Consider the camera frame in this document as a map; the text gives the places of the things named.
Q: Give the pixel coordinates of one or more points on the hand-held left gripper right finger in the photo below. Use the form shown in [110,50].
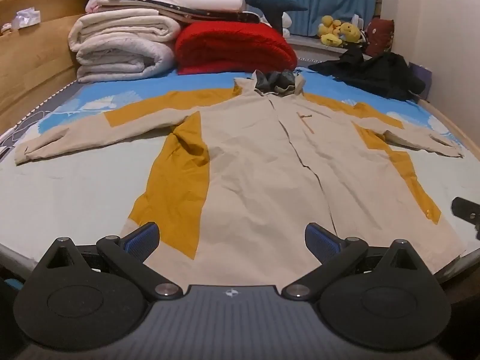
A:
[318,238]

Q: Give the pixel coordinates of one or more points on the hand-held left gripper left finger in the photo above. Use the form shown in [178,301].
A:
[142,236]

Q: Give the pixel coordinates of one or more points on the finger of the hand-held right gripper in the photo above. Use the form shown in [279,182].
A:
[465,209]

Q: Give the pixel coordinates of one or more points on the beige and mustard jacket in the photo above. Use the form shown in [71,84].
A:
[255,165]

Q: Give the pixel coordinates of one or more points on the black clothes pile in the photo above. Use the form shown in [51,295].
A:
[375,73]

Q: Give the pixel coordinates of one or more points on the purple paper bag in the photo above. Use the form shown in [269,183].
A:
[422,75]

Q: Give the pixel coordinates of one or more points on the grey mattress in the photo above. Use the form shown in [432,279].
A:
[41,108]

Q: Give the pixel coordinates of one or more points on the dark red plush cushion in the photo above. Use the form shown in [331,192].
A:
[379,35]

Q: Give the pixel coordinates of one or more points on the striped plush toy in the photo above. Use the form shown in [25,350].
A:
[363,36]

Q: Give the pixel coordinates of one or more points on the wooden headboard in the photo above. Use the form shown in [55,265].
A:
[37,63]

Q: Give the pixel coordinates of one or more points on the yellow duck plush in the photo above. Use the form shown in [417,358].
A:
[329,32]

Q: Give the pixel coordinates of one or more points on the red folded blanket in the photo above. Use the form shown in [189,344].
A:
[232,48]

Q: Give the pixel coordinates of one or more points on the yellow bear plush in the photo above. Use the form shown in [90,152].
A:
[350,32]

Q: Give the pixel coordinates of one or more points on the cream folded quilt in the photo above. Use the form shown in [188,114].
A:
[123,26]

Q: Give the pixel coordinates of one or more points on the white ribbed plastic object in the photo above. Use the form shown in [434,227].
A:
[356,20]

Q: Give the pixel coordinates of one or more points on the white plush toy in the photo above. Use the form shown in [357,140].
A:
[287,22]

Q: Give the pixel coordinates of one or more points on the white folded bedding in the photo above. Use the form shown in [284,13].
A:
[202,0]

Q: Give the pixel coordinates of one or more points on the crumpled white tissue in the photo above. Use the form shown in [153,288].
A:
[25,18]

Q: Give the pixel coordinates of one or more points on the wooden bed side rail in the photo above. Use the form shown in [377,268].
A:
[450,123]

